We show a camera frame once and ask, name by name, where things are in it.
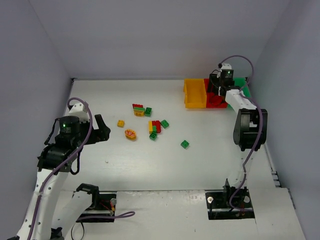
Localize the small yellow lego brick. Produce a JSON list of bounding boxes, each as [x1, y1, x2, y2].
[[117, 120, 125, 128]]

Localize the yellow orange oval lego piece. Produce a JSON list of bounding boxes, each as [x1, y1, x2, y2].
[[124, 129, 137, 141]]

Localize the red green yellow striped stack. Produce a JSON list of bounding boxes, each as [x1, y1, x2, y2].
[[132, 103, 146, 117]]

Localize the yellow red green lego stack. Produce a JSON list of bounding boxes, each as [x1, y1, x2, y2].
[[148, 120, 161, 134]]

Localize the green square lego brick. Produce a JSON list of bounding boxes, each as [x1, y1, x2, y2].
[[180, 140, 190, 149]]

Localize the red oval lego piece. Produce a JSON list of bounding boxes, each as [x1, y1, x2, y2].
[[209, 95, 223, 107]]

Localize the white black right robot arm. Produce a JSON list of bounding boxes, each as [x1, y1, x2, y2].
[[209, 69, 268, 203]]

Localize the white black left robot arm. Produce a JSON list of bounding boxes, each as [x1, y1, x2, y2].
[[13, 114, 111, 240]]

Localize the green plastic bin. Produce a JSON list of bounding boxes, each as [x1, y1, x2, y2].
[[225, 78, 252, 113]]

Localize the red plastic bin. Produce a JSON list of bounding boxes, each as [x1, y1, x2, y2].
[[204, 78, 228, 109]]

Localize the yellow plastic bin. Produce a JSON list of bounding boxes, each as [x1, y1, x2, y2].
[[183, 78, 207, 109]]

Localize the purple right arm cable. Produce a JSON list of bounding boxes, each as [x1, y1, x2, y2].
[[221, 55, 263, 212]]

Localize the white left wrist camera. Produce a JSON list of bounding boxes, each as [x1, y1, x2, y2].
[[68, 101, 90, 124]]

